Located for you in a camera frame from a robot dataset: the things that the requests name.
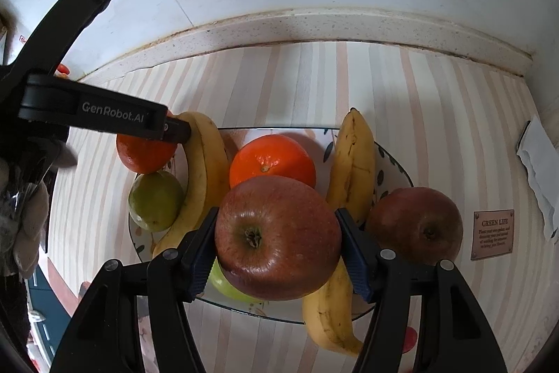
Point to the red apple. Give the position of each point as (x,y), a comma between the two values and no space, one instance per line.
(420,224)
(276,238)

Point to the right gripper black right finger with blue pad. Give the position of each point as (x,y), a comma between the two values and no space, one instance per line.
(454,334)

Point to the yellow banana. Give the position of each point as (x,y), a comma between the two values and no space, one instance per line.
(328,312)
(208,182)

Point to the colourful wall stickers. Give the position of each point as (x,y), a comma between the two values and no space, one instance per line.
(62,71)

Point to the cherry tomato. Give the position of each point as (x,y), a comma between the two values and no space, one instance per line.
(411,339)

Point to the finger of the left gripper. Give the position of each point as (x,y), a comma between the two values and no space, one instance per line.
(176,130)

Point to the striped tablecloth with cat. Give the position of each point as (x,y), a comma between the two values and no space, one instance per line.
(451,124)

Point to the white folded tissue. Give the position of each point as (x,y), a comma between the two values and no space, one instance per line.
(540,159)

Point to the black phone under tissue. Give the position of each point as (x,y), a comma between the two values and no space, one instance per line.
(521,137)

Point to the orange tangerine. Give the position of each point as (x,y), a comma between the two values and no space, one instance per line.
(272,154)
(144,156)

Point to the green apple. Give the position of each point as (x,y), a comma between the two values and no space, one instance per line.
(154,200)
(219,282)

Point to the brown green life label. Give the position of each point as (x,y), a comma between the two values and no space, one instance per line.
(493,233)

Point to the white gloved left hand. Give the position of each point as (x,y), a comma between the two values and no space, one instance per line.
(25,201)

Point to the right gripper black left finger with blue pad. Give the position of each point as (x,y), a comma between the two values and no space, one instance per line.
(103,333)

